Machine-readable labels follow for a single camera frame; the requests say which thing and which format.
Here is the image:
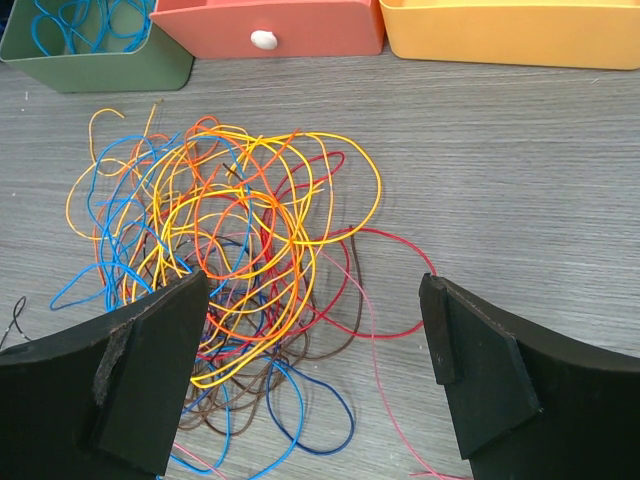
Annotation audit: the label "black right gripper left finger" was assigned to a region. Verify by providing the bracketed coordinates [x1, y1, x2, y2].
[1, 272, 208, 479]

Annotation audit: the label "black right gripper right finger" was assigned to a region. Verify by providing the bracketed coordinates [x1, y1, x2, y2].
[419, 274, 639, 479]

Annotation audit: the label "light blue wire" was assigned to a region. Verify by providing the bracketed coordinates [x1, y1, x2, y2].
[48, 131, 306, 480]

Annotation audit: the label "light blue wires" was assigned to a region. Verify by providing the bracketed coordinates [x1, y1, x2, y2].
[30, 0, 154, 57]

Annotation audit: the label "green plastic bin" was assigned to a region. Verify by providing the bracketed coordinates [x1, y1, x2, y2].
[1, 1, 194, 93]

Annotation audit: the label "yellow plastic bin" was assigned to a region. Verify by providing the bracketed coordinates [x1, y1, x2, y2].
[380, 1, 639, 70]

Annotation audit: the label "red plastic bin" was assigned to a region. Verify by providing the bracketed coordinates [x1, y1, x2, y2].
[151, 1, 385, 59]

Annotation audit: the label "black wire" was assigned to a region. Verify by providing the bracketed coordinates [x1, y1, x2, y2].
[0, 295, 29, 349]

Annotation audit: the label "brown wire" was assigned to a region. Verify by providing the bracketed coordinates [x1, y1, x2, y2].
[177, 162, 364, 436]

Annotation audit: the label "dark blue wire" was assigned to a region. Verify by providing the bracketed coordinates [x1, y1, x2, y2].
[182, 239, 357, 456]

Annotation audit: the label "red wire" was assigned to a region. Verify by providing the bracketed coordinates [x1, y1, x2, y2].
[197, 149, 439, 361]

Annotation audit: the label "yellow wire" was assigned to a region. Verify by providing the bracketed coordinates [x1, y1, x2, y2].
[64, 102, 383, 389]

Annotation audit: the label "orange wire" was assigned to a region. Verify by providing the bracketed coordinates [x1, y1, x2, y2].
[92, 115, 307, 346]

